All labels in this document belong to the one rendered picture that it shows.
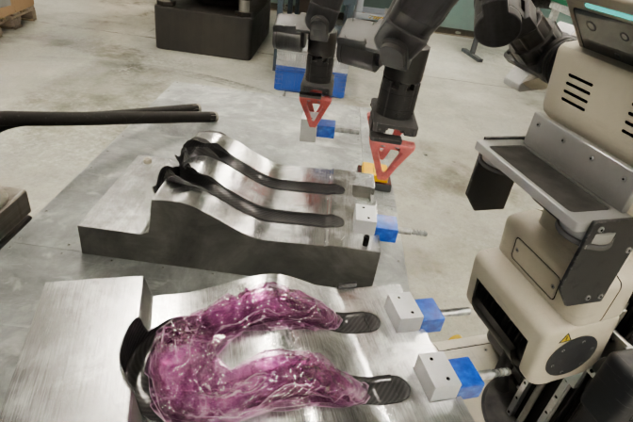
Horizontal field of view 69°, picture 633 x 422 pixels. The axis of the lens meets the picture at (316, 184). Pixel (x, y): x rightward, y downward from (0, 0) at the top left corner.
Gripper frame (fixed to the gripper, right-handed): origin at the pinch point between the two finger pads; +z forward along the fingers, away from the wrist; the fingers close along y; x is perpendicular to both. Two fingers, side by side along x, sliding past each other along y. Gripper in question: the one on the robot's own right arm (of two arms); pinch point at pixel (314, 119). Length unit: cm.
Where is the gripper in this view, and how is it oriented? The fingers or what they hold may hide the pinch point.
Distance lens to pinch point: 103.8
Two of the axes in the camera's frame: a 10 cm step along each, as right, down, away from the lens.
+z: -1.0, 8.5, 5.1
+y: -0.9, 5.1, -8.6
